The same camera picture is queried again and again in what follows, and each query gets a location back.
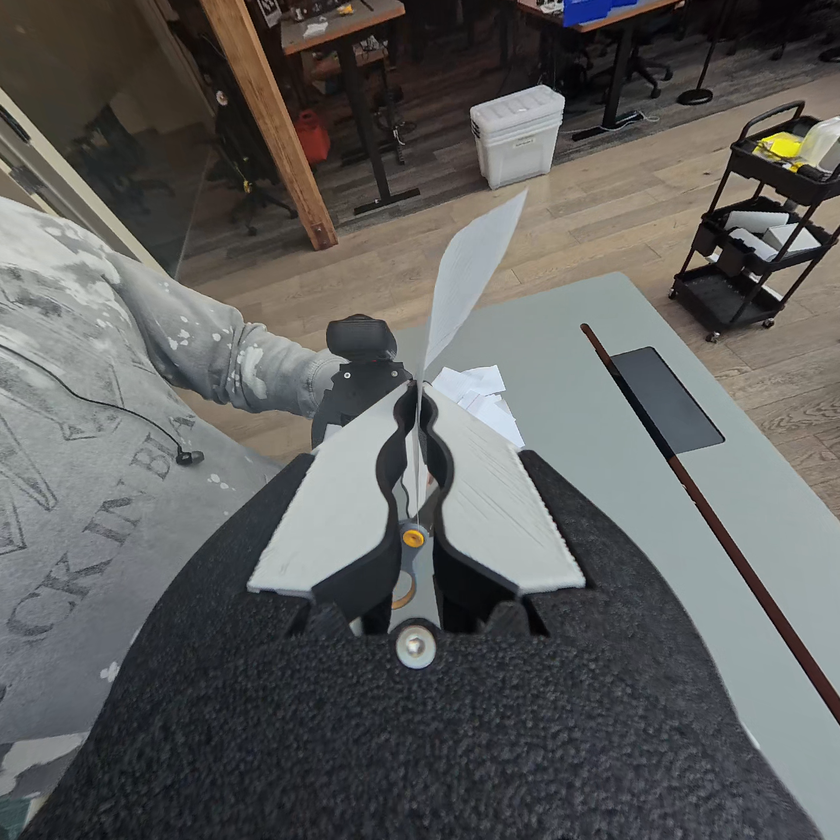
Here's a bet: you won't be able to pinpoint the person's grey hooded sweatshirt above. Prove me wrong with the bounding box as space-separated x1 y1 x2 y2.
0 197 284 811

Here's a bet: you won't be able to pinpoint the lined paper sheet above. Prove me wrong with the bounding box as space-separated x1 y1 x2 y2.
413 187 530 526

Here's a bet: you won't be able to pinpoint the glass door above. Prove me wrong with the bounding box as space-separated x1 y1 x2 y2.
0 0 221 280

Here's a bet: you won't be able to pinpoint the blue plastic tray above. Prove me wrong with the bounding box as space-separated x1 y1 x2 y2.
563 0 678 28

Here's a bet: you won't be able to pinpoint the white plastic bottle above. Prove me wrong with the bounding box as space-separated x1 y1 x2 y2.
802 117 840 173

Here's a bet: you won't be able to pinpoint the grey standing desk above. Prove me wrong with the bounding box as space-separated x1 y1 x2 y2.
281 0 421 217

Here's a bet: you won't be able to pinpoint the red gas can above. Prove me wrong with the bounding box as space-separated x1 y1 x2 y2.
293 110 331 165

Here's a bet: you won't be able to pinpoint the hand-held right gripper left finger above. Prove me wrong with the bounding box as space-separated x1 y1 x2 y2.
247 382 418 635

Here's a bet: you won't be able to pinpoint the grey orange scissors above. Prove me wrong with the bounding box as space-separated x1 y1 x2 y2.
390 453 442 634

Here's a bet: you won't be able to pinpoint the white lidded storage bins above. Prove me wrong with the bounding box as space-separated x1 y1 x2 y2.
469 85 567 191

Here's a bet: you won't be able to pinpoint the black office chair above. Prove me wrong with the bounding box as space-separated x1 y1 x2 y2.
584 26 675 101
197 39 299 237

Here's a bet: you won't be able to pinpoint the wooden support post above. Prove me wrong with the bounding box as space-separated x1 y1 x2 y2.
199 0 340 252

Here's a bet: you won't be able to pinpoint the black round base stand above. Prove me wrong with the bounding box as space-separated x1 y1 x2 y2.
678 0 736 107

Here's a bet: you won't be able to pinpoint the person's left forearm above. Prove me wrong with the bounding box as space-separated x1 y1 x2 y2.
105 252 343 421

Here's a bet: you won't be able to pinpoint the thin black cable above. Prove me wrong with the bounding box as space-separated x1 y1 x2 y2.
0 344 206 467

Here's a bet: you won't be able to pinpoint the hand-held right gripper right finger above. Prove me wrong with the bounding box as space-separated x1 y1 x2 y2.
420 382 588 634

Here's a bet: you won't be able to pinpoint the black utility cart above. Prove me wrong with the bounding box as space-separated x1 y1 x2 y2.
669 100 840 343

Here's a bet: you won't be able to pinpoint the flat desk cable lid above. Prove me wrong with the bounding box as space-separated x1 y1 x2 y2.
610 346 727 454

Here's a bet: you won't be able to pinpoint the cut lined paper piece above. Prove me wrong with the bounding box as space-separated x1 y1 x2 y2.
433 364 506 398
459 390 526 450

